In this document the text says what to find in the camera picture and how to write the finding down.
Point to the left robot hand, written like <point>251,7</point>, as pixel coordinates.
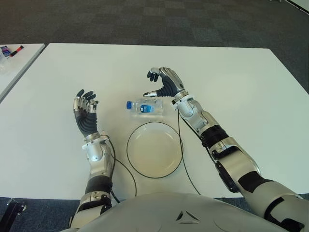
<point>87,120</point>

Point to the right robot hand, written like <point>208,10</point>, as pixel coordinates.
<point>171,84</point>

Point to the clear water bottle blue cap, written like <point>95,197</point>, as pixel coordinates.
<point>144,106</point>

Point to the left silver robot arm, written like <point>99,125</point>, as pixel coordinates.
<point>99,164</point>

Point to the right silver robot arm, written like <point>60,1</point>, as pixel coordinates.
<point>234,159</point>

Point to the white plate black rim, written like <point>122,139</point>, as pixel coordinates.
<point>154,152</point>

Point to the white side table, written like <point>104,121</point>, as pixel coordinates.
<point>19,65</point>

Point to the red marker pen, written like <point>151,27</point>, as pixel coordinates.
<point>17,50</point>

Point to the blue white small pack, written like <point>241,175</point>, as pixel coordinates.
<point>5,50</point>

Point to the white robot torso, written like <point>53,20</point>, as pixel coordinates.
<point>169,213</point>

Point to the black metal stand frame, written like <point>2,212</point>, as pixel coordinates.
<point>14,212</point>

